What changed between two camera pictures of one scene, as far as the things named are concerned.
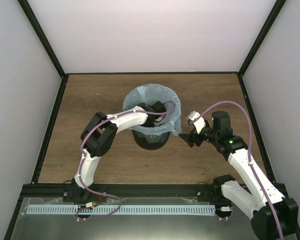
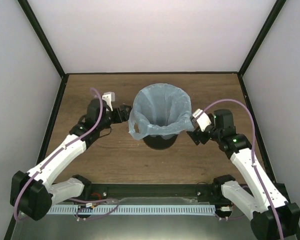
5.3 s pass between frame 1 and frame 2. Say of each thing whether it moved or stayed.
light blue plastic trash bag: moved
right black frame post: stayed
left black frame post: stayed
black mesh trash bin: moved
